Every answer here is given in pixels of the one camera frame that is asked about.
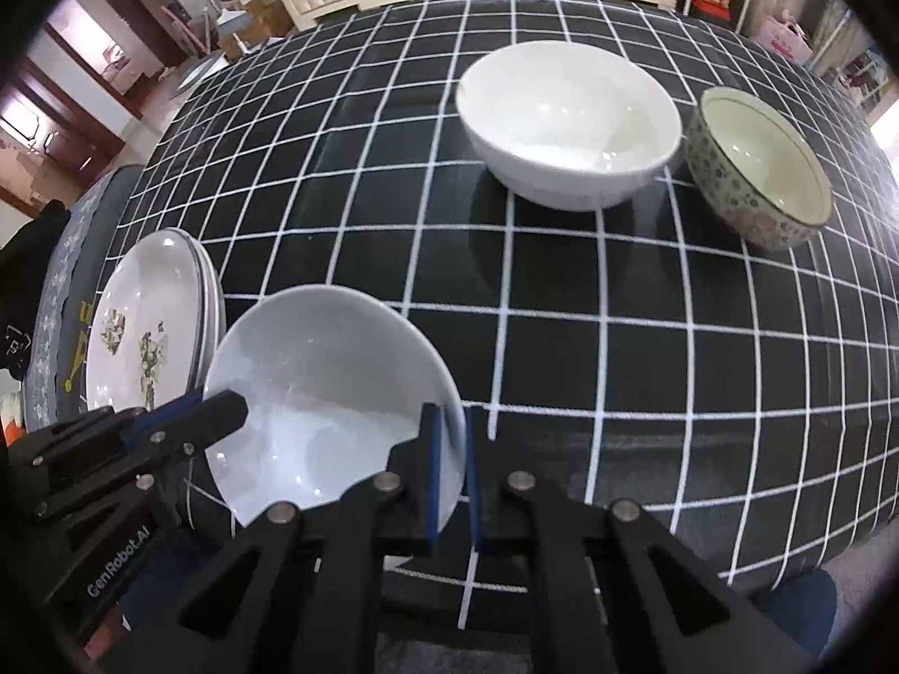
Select white bowl with red pattern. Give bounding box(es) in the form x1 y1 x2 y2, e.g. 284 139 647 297
202 284 466 529

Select black cloth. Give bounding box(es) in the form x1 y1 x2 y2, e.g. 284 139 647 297
0 200 71 380

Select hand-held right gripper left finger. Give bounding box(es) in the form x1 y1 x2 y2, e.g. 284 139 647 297
98 403 445 674

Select cardboard box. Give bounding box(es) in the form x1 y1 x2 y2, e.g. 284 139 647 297
221 0 292 50

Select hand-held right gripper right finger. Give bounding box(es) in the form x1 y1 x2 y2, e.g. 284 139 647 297
464 407 816 674

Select grey embroidered chair cover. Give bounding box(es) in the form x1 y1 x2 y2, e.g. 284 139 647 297
21 165 148 429

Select small white floral plate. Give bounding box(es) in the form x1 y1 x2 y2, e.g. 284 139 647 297
85 228 212 412

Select speckled floral ceramic bowl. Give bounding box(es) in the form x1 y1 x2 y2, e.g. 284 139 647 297
684 86 834 252

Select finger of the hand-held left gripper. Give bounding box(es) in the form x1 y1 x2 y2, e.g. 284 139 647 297
6 395 206 480
26 389 252 522

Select pink gift bag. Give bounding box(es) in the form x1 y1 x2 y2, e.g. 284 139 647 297
762 8 816 64

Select plain white plate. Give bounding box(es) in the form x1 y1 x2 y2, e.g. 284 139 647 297
193 242 227 380

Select plain white bowl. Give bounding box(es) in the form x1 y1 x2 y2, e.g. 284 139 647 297
455 40 684 212

